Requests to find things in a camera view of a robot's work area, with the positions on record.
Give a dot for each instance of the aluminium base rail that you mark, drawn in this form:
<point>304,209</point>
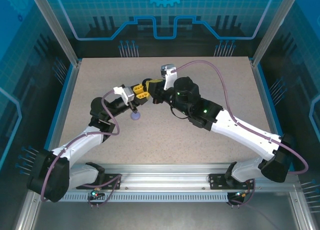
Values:
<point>165,177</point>

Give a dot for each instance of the aluminium table side rail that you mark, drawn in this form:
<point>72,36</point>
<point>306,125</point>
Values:
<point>263,89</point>
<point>70,89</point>

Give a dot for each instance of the connector with indicator lights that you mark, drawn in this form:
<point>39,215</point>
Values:
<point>95,194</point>
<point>240,194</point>

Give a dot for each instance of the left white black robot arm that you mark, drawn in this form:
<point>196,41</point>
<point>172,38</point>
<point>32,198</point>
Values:
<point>85,142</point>

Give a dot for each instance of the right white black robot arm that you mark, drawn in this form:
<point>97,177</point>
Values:
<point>245,137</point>

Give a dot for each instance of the steel shelf panel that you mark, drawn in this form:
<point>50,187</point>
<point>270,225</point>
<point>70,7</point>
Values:
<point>162,217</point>

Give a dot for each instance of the purple earbud charging case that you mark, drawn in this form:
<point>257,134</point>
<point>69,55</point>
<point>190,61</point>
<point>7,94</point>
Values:
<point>135,117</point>

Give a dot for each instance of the tall aluminium frame post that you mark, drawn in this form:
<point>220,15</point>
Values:
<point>56,27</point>
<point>273,27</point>

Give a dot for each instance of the short aluminium frame post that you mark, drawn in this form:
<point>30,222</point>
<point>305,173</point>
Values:
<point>25,222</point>
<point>301,210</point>

